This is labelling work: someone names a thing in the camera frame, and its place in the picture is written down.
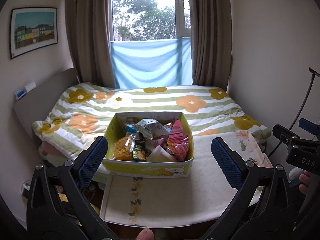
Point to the light blue cloth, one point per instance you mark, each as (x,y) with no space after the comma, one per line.
(150,65)

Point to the green cardboard box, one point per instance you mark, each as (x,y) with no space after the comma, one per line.
(150,171)

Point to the person's right hand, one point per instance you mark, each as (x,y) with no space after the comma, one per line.
(305,182)

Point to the grey bed headboard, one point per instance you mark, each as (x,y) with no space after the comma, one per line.
(42,97)

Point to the window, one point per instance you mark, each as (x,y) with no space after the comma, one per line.
(142,10)

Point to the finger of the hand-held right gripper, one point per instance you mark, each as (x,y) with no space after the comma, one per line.
(308,126)
(285,133)

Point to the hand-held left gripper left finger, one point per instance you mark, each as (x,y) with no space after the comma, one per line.
(91,162)

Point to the white wall plug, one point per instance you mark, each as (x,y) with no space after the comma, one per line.
(27,190)

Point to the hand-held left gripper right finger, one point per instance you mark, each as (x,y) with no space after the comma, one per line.
(228,163)

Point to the pile of snack packets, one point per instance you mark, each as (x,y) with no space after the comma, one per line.
(152,142)

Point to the pink bedding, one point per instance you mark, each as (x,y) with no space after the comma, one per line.
(53,152)

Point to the person's left hand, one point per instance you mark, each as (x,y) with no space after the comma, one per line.
(145,235)

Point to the floral striped blanket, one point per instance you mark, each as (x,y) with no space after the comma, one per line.
(160,100)

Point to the yellow wooden board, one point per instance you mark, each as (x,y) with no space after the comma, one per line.
(93,207)

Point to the black curved stand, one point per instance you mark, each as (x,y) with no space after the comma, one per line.
(311,76)

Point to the framed wall picture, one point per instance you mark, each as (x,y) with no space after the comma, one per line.
(33,31)

